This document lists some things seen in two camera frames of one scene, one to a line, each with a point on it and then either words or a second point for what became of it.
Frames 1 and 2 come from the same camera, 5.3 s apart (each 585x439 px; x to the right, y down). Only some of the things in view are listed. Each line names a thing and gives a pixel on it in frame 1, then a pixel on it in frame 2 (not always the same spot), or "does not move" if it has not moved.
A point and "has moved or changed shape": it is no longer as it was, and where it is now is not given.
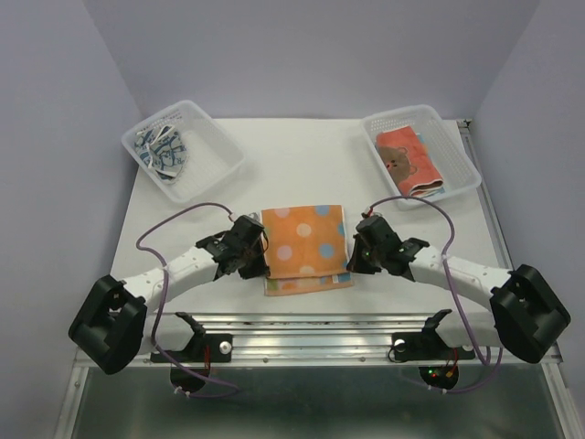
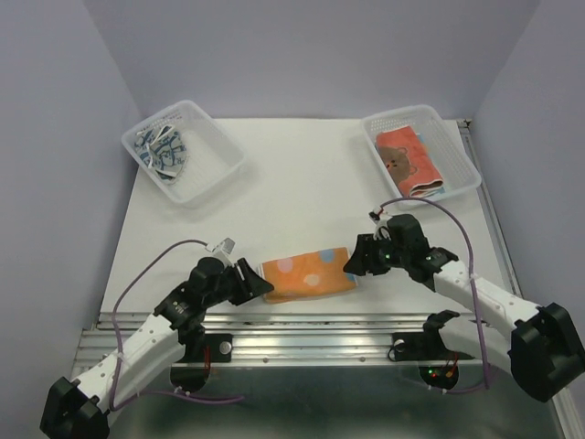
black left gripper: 260,269 -> 252,284
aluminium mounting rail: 325,338 does not move
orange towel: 408,162 does not move
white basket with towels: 185,151 does not move
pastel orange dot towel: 305,249 has moved or changed shape
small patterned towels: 163,150 does not move
